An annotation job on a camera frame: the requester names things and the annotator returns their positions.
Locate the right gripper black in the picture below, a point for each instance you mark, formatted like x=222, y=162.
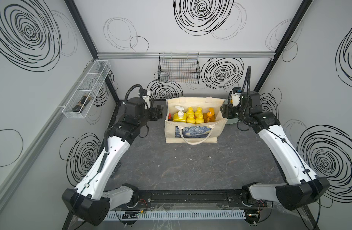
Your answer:
x=226, y=111

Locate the canvas starry night tote bag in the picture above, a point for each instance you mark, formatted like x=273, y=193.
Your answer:
x=194, y=134

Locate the yellow pump dish soap bottle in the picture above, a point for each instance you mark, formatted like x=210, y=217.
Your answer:
x=180, y=115

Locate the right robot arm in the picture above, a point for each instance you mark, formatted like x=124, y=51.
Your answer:
x=303, y=186

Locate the dark item in shelf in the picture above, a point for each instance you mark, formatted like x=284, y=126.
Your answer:
x=83, y=102

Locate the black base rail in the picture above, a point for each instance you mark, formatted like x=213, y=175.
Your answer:
x=193, y=197

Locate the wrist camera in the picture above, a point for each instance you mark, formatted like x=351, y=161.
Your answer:
x=236, y=96
x=143, y=93

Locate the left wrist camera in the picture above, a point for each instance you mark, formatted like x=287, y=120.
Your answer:
x=143, y=93

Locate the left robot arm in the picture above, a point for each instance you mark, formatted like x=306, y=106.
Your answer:
x=89, y=200

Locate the tall orange dish soap bottle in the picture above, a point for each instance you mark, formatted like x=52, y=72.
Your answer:
x=209, y=116

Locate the black wire wall basket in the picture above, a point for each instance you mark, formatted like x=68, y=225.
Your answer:
x=181, y=67

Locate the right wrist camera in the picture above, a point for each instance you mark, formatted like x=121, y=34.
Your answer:
x=236, y=96

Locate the mint green toaster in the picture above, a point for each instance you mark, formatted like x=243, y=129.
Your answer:
x=231, y=121

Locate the grey slotted cable duct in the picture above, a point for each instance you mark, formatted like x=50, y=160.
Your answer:
x=176, y=215

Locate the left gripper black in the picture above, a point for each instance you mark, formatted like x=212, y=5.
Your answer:
x=154, y=116

